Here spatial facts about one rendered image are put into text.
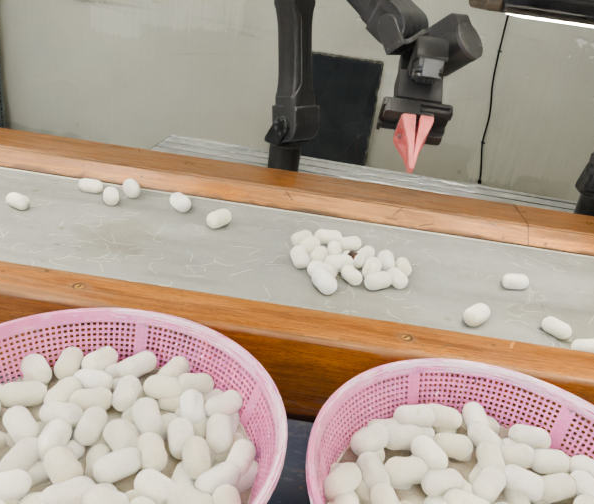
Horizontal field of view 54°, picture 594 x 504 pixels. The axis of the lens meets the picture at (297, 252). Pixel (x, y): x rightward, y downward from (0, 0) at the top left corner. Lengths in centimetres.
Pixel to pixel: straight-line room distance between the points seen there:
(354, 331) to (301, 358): 5
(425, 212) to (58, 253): 50
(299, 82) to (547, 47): 181
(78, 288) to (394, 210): 47
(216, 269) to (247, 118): 220
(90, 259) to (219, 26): 221
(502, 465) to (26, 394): 36
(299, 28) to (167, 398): 78
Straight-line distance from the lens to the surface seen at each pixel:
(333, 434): 45
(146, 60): 294
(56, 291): 57
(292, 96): 110
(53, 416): 47
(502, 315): 69
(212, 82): 285
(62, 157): 94
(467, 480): 49
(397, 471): 45
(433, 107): 89
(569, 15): 56
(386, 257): 70
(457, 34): 91
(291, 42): 111
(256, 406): 46
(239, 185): 86
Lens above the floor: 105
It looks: 25 degrees down
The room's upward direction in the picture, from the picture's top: 8 degrees clockwise
